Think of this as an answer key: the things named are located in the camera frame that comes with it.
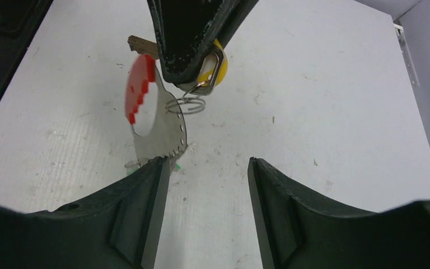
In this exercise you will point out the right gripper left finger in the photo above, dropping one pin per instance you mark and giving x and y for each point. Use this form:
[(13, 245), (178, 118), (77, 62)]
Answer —
[(118, 226)]

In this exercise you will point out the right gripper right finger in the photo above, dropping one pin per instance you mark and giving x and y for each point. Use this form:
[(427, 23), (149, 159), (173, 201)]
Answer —
[(298, 227)]

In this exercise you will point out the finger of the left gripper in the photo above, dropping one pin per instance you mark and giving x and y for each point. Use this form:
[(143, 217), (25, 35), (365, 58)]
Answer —
[(191, 25)]

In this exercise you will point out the metal key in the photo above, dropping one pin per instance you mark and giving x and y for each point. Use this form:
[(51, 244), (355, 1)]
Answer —
[(181, 69)]

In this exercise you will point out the red-handled metal key holder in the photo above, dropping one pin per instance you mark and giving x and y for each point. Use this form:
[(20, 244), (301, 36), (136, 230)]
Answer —
[(155, 115)]

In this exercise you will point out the yellow key tag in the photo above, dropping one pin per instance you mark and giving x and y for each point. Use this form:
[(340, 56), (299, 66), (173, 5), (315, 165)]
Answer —
[(214, 69)]

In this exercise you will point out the aluminium right rail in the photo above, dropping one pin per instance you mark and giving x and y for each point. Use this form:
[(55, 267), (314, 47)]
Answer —
[(407, 55)]

